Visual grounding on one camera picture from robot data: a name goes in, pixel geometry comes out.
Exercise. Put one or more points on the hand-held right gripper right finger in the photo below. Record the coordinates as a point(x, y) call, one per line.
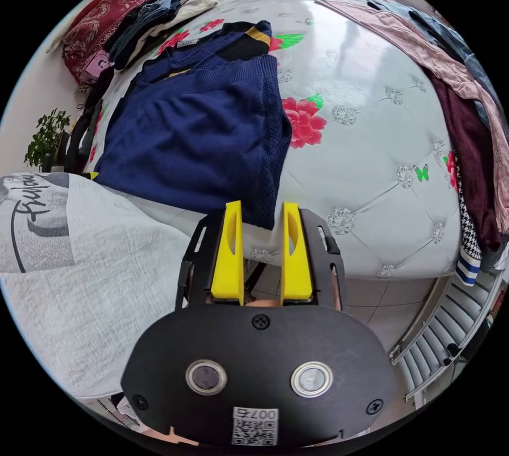
point(296, 269)

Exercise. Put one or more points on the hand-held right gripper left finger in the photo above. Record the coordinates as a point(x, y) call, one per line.
point(224, 265)

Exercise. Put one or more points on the dark blue long sleeve sweater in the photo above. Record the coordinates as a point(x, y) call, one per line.
point(191, 138)

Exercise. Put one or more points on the person's right hand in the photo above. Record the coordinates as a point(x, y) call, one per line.
point(167, 435)

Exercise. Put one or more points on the person's body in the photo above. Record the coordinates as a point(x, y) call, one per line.
point(91, 289)

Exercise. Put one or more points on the white radiator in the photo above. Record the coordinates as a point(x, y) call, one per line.
point(445, 336)

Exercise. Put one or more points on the bed with floral quilted sheet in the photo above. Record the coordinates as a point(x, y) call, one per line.
point(358, 78)

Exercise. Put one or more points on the green potted plant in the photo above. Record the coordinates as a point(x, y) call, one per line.
point(45, 140)

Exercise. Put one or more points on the dark red patterned pillow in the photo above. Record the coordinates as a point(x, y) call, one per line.
point(93, 30)

